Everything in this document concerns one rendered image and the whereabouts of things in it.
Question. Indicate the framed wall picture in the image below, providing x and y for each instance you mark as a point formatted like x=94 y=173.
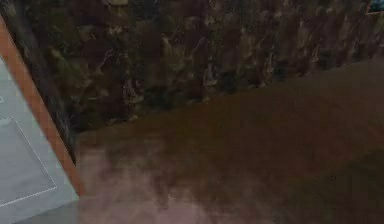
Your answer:
x=376 y=6

